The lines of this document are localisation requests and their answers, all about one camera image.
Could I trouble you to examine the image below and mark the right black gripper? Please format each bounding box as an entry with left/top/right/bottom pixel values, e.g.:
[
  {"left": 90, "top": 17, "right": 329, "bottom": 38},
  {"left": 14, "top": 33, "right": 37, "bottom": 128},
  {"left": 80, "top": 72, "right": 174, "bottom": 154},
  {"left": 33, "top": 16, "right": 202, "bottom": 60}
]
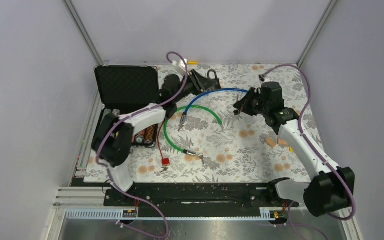
[{"left": 233, "top": 87, "right": 269, "bottom": 117}]

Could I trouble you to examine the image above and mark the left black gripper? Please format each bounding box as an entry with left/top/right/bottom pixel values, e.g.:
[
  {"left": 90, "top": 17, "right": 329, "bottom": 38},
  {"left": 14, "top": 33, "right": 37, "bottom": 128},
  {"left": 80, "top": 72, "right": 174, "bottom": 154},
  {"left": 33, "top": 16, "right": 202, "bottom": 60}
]
[{"left": 173, "top": 69, "right": 218, "bottom": 104}]

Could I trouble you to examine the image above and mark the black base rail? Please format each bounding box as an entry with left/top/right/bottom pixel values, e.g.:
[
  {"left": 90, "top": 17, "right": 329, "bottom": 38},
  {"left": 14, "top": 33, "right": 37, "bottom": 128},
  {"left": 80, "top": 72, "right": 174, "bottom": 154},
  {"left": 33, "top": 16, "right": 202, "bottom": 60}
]
[{"left": 103, "top": 182, "right": 301, "bottom": 219}]

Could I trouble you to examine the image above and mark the floral table mat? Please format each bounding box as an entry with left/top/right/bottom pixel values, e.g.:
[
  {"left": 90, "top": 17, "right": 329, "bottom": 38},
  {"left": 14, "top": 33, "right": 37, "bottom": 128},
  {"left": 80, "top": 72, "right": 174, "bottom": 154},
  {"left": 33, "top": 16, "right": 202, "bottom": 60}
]
[{"left": 84, "top": 63, "right": 327, "bottom": 184}]

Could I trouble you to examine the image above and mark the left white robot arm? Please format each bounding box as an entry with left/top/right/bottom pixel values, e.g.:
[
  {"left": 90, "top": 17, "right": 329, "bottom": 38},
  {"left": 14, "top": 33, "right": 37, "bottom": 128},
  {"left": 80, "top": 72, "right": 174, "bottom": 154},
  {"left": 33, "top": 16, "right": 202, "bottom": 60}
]
[{"left": 91, "top": 69, "right": 221, "bottom": 206}]

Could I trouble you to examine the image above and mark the red cable lock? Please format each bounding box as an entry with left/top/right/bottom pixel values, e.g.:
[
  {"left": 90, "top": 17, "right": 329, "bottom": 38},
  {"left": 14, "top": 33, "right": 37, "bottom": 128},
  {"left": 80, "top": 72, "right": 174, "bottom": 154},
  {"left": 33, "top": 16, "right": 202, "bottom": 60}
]
[{"left": 156, "top": 122, "right": 170, "bottom": 168}]

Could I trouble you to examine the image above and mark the black poker chip case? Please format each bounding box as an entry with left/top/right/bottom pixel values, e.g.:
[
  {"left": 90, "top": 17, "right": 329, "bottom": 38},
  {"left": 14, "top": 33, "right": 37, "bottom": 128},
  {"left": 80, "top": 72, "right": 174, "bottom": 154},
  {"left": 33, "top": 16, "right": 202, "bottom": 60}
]
[{"left": 92, "top": 65, "right": 159, "bottom": 151}]

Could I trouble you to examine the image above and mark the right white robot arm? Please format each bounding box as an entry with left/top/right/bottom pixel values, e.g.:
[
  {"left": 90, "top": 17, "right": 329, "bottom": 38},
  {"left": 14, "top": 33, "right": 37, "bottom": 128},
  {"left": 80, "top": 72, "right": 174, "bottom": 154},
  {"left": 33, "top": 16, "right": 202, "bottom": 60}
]
[{"left": 233, "top": 82, "right": 356, "bottom": 217}]

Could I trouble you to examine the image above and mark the green cable lock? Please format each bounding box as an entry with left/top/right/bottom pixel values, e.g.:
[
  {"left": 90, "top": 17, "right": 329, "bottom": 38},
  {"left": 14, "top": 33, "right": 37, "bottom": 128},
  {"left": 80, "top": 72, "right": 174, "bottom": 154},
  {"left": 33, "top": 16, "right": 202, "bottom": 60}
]
[{"left": 163, "top": 104, "right": 224, "bottom": 165}]

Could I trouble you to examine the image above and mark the blue cable lock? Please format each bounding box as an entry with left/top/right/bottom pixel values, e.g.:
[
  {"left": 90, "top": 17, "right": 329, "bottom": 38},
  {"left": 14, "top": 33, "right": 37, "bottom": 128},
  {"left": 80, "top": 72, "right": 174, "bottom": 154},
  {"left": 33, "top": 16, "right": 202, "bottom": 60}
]
[{"left": 178, "top": 88, "right": 248, "bottom": 131}]

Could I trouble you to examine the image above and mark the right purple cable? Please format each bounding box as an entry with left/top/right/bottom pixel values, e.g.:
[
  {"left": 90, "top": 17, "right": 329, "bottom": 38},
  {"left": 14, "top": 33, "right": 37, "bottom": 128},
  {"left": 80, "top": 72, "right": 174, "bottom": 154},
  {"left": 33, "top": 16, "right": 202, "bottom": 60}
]
[{"left": 259, "top": 63, "right": 358, "bottom": 240}]

